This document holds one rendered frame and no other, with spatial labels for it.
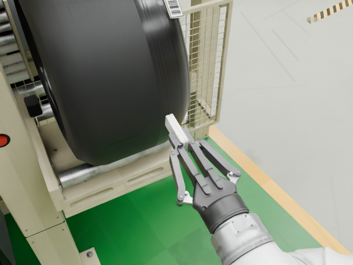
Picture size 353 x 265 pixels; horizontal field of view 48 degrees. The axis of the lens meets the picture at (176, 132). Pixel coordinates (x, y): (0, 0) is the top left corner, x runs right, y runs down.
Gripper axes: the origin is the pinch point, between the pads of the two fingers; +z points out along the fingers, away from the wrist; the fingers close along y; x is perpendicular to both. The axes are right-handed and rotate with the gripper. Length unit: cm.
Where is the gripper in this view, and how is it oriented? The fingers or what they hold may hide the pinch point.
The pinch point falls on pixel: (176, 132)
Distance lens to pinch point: 75.2
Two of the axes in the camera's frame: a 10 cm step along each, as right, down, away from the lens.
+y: -8.9, 3.3, -3.1
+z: -4.5, -7.5, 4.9
